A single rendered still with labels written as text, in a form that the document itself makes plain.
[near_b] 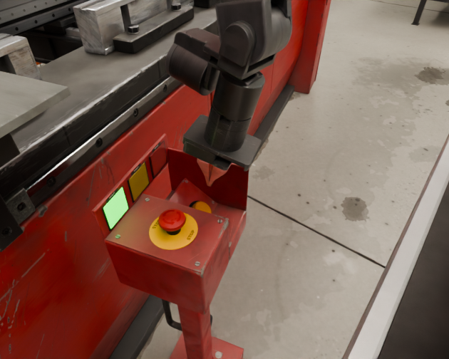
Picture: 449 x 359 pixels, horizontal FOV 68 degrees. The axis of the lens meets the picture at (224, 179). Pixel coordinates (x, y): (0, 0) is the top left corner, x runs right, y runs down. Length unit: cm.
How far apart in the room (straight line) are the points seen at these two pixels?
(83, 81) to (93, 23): 15
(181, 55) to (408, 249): 35
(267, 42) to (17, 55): 46
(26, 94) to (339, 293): 124
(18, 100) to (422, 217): 37
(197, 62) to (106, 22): 44
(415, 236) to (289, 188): 156
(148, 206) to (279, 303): 88
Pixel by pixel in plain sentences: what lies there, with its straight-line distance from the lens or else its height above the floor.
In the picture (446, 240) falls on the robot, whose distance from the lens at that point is 20.
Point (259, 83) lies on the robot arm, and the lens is 42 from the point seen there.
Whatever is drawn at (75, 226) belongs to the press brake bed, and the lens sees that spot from 70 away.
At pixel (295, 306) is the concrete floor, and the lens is 134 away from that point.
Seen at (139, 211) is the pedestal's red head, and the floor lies 78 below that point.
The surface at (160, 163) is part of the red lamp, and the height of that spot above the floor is 80.
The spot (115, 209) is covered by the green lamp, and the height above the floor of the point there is 81.
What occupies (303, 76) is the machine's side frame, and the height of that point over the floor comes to 13.
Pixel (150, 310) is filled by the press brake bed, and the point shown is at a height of 5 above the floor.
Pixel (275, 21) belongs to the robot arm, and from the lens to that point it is 39.
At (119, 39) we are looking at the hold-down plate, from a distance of 85.
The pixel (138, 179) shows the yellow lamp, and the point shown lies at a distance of 55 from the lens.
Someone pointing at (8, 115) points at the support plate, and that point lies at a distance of 39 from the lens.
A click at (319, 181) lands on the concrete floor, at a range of 181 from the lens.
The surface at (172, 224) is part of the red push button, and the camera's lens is 48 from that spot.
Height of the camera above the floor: 117
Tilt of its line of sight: 42 degrees down
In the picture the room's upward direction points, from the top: straight up
